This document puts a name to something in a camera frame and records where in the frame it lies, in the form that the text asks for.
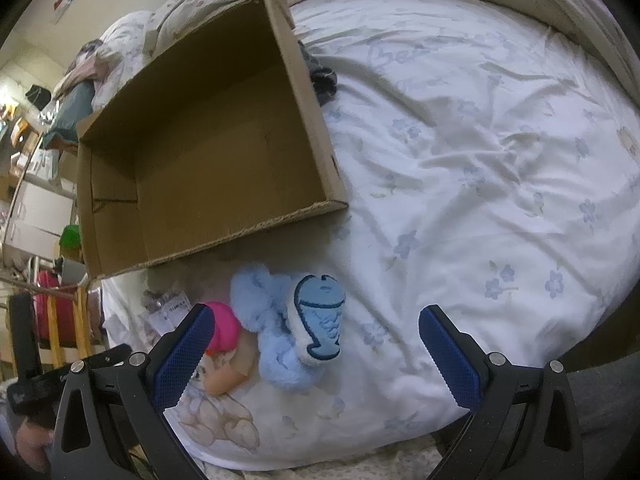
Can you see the pink toy ear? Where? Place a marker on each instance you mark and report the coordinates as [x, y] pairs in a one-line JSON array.
[[227, 329]]

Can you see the person's left hand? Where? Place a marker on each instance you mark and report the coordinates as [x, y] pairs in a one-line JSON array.
[[31, 441]]

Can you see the teal pillow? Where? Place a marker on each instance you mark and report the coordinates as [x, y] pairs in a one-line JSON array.
[[76, 106]]

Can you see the green plastic bucket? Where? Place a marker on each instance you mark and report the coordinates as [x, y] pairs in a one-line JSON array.
[[70, 237]]

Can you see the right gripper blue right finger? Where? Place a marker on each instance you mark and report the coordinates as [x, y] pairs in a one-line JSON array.
[[456, 355]]

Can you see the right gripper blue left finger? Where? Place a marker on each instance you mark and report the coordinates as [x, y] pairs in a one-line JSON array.
[[177, 354]]

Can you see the white floral bed sheet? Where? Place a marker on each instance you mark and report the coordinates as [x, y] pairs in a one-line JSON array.
[[491, 167]]

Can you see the open cardboard box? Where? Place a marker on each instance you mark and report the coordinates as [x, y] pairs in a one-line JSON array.
[[220, 137]]

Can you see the dark striped garment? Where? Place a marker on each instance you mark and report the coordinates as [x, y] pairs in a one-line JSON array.
[[323, 79]]

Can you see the light blue fuzzy sock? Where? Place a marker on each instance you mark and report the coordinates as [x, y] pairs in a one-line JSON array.
[[296, 319]]

